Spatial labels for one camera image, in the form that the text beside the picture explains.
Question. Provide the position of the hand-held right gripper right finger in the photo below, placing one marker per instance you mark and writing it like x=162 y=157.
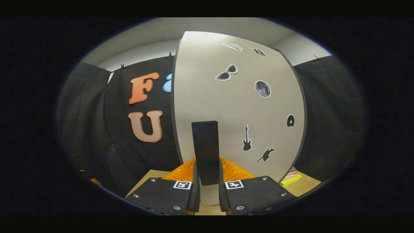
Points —
x=223 y=194

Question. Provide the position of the pink book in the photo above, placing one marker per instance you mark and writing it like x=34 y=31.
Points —
x=292 y=173

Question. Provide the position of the yellow book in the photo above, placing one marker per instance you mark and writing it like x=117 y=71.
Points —
x=291 y=180

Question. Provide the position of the black backdrop cloth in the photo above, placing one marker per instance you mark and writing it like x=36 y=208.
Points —
x=84 y=123

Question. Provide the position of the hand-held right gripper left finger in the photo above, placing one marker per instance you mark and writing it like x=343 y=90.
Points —
x=196 y=194

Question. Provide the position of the beige cabinet door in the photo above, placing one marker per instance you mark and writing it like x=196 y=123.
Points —
x=226 y=103

